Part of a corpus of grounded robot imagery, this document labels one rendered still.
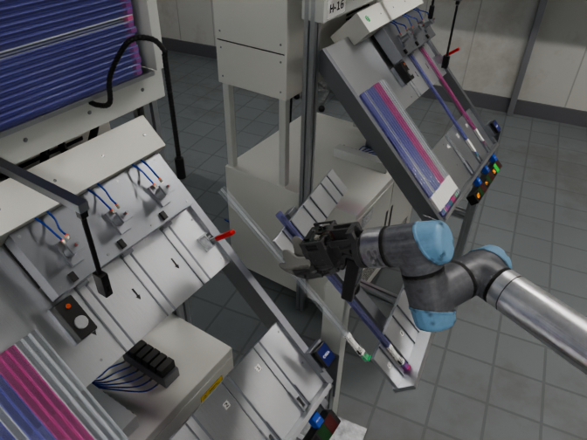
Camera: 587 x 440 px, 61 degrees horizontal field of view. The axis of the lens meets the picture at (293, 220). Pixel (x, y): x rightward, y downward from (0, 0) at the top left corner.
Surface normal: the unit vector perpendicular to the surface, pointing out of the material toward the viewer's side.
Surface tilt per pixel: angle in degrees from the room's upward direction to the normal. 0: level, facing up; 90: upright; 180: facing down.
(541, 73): 90
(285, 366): 43
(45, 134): 90
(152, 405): 0
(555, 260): 0
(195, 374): 0
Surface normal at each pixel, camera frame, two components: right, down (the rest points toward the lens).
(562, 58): -0.41, 0.54
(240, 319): 0.02, -0.79
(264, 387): 0.59, -0.34
